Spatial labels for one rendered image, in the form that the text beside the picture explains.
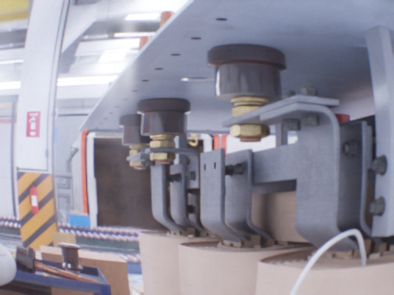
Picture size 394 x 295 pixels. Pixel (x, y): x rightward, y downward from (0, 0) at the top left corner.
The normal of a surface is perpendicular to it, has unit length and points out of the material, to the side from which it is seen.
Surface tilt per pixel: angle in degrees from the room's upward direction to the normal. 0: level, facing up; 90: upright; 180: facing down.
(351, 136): 90
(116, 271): 90
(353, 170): 90
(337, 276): 90
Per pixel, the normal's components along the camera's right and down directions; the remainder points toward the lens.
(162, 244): -0.69, -0.05
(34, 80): 0.26, -0.07
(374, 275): -0.46, -0.07
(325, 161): -0.97, -0.02
